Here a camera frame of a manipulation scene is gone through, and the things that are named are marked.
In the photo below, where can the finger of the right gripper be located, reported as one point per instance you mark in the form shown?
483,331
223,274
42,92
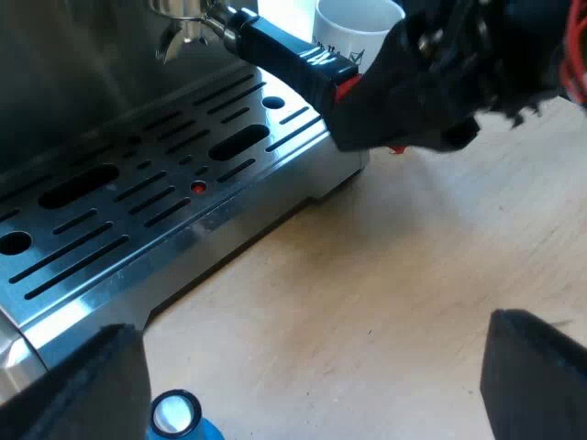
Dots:
390,101

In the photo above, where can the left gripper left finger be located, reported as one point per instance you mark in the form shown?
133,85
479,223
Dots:
87,389

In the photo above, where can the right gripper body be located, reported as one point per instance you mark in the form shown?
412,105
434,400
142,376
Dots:
481,41

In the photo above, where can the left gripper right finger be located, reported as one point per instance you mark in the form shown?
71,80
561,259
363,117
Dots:
536,380

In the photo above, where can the white mug with print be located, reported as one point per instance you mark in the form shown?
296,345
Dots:
351,32

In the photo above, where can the bright blue tamper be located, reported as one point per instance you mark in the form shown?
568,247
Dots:
176,414

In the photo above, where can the steel espresso machine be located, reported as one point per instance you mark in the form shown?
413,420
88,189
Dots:
137,183

